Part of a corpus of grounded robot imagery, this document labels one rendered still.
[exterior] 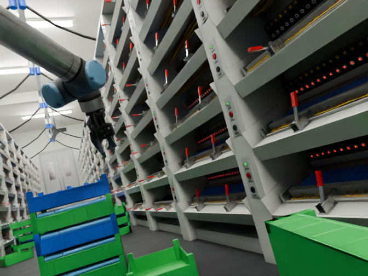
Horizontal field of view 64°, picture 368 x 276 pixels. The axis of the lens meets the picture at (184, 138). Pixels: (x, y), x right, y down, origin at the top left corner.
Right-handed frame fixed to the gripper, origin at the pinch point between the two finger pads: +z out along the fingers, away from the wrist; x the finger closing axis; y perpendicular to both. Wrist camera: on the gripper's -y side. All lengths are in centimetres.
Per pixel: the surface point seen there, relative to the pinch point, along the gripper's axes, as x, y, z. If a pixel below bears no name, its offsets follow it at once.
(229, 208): 21, 49, 18
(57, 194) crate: -24.9, 5.1, 5.3
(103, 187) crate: -9.2, 10.4, 8.7
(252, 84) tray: 28, 61, -26
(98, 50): 68, -174, -27
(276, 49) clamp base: 29, 69, -35
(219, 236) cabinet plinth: 22, 38, 40
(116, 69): 52, -101, -16
